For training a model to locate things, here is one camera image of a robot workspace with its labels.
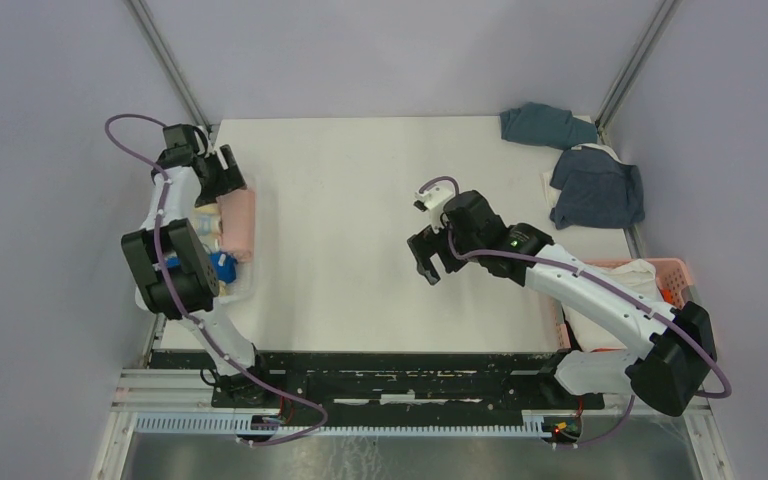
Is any pink towel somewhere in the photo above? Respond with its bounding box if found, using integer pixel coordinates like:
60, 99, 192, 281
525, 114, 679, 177
218, 189, 256, 263

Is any white plastic basket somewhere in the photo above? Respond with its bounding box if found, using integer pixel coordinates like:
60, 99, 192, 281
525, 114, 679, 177
133, 173, 269, 313

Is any dark blue towel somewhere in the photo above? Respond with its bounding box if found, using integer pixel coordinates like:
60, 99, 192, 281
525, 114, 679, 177
548, 144, 646, 230

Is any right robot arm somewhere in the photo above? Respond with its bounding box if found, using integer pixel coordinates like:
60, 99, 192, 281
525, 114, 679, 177
407, 186, 724, 417

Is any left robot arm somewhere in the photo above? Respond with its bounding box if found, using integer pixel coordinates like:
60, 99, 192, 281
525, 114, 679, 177
120, 124, 275, 407

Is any patterned rolled towel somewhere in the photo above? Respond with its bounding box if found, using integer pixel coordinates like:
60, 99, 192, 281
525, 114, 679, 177
194, 218, 222, 239

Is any blue rolled towel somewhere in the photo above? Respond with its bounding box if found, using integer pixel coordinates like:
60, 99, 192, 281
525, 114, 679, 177
164, 250, 237, 293

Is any teal blue towel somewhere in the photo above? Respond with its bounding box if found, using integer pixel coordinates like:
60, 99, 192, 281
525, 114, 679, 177
498, 102, 599, 150

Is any white towel in basket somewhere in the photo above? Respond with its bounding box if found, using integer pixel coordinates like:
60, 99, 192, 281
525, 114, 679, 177
562, 259, 663, 352

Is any pink plastic basket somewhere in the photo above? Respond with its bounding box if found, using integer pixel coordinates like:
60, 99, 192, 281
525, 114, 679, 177
549, 258, 694, 350

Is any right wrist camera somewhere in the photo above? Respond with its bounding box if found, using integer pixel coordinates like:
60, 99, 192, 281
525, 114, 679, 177
413, 185, 456, 233

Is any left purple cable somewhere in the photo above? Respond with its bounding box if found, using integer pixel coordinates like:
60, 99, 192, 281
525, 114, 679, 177
104, 113, 330, 448

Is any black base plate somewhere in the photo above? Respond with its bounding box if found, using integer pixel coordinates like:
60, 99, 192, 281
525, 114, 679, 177
148, 351, 608, 429

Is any white cable duct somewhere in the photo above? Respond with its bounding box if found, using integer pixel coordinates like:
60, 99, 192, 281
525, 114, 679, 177
133, 413, 551, 439

